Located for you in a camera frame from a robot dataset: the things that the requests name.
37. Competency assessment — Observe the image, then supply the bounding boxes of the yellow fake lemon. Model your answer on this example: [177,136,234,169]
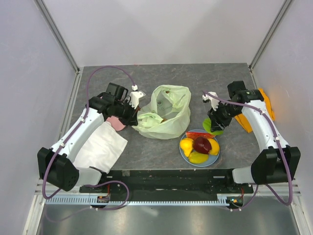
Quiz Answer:
[208,139,220,156]

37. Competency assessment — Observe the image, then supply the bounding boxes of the dark red fake apple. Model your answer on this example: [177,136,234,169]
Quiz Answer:
[193,137,211,154]

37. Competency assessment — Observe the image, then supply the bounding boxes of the red fake watermelon slice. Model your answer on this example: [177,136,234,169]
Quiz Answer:
[185,132,215,140]

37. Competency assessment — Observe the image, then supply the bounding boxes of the yellow fake pear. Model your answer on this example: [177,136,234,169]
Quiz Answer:
[179,138,194,157]

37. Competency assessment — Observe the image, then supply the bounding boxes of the pale green plastic bag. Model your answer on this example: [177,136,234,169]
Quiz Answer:
[133,85,191,140]

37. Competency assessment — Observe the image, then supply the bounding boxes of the yellow green fake starfruit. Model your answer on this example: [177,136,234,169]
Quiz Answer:
[188,152,209,164]

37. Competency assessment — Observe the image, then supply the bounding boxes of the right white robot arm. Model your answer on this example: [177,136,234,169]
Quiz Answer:
[202,81,301,185]

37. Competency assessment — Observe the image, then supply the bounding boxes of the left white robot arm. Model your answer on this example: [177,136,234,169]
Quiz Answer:
[37,83,145,191]

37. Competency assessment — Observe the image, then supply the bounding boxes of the pink cloth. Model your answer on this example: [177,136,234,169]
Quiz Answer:
[106,116,126,132]

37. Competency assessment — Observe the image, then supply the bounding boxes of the orange cloth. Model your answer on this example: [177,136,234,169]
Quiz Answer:
[235,88,275,133]

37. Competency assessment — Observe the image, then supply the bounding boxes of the white cloth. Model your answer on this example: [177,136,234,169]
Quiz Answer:
[74,121,128,173]

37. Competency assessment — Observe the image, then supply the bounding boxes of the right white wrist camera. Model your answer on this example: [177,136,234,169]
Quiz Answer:
[202,92,220,111]

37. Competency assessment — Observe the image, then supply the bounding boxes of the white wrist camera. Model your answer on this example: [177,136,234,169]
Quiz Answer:
[202,92,220,111]
[129,85,146,109]

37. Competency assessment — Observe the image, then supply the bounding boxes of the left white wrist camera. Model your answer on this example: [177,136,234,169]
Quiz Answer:
[129,85,146,109]

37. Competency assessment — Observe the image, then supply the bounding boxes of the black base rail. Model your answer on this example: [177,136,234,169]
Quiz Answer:
[80,169,253,201]

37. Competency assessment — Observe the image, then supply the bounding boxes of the white slotted cable duct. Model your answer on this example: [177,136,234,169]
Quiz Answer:
[46,195,229,206]

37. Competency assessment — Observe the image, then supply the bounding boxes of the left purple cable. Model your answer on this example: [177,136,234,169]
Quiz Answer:
[42,65,137,222]

